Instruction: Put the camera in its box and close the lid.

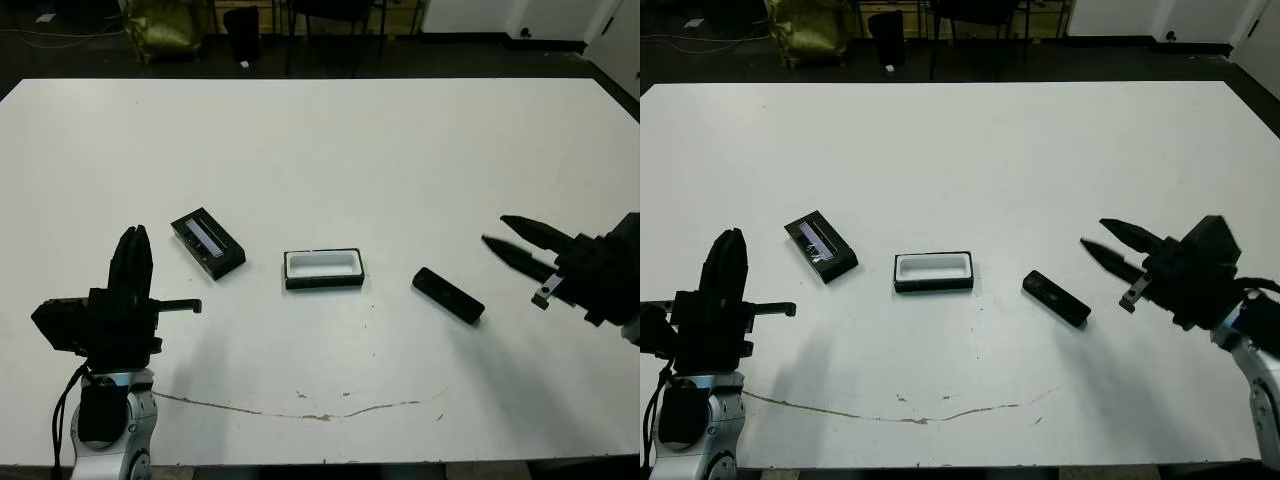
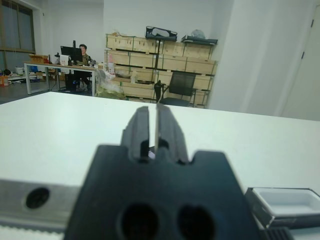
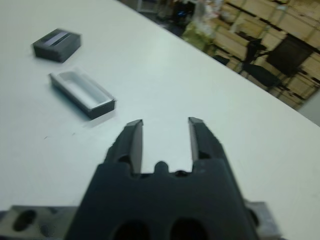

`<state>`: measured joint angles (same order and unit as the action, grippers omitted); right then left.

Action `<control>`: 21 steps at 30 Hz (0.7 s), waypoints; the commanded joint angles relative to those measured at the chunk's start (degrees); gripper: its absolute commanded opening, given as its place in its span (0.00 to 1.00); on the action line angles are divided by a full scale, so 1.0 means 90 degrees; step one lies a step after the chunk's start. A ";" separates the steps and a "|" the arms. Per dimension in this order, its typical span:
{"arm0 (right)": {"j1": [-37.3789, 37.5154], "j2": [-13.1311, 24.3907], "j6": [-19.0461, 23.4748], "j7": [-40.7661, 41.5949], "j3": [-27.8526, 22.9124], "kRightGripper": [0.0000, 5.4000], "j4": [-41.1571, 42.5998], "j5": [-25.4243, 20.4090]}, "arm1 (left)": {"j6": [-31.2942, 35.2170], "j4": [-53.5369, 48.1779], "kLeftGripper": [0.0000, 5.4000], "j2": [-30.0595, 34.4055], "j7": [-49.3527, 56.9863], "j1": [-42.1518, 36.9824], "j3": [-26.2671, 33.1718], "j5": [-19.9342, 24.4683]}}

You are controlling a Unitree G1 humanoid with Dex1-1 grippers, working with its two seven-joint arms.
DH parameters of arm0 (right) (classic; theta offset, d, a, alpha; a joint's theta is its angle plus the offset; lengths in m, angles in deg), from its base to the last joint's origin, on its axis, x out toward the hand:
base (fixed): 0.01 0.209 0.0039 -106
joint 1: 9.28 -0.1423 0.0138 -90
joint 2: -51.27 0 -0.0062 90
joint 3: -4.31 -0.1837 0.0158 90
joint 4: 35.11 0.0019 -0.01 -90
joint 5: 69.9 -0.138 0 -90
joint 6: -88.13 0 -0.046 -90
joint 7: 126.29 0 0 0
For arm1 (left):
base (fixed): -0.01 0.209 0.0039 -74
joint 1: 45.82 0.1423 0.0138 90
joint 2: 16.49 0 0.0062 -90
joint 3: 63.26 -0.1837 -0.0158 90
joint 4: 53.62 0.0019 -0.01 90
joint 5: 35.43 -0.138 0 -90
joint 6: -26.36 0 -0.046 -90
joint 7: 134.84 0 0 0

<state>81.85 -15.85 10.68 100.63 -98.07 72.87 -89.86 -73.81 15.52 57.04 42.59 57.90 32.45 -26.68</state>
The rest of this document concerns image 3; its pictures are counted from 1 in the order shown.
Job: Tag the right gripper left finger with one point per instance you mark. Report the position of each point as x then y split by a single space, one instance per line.
125 147

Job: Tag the black box lid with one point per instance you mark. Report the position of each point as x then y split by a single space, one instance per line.
57 50

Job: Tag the black box white insert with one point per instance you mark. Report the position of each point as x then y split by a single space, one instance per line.
82 92

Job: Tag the black office chair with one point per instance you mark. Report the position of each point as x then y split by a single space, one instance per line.
287 57

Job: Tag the yellow green bag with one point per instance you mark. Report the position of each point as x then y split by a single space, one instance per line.
198 35

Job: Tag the light wooden crate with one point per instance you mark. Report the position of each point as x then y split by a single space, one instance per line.
307 90
230 42

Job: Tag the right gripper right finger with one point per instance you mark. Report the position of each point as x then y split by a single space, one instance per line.
206 145

